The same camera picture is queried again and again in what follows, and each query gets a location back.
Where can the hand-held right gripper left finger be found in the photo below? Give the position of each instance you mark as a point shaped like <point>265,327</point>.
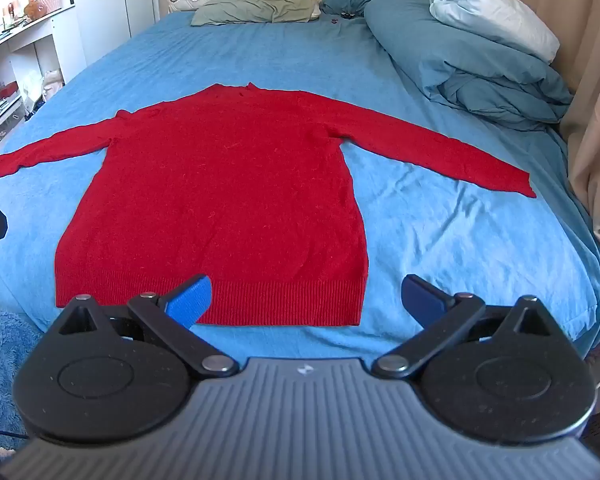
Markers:
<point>191,302</point>

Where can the white wardrobe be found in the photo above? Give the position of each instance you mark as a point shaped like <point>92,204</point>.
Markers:
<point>115,0</point>

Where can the blue fluffy rug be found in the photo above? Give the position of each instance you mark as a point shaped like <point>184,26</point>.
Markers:
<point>2,375</point>

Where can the beige curtain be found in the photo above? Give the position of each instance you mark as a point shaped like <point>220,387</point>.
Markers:
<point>587,50</point>

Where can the small dark hair accessory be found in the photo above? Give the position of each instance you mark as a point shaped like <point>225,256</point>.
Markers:
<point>344,16</point>

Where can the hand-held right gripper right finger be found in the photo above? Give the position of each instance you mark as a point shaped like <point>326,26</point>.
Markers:
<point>422,302</point>

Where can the white shelf unit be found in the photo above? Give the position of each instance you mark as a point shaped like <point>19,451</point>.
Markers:
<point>27,50</point>

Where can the red towel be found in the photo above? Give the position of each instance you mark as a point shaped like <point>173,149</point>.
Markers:
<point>220,185</point>

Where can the green pillow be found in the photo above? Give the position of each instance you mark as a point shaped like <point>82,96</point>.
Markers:
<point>252,10</point>

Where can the pale blue blanket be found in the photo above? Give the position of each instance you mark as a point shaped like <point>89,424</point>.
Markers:
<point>495,12</point>

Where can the teal duvet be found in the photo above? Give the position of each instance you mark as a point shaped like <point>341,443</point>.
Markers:
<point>460,55</point>

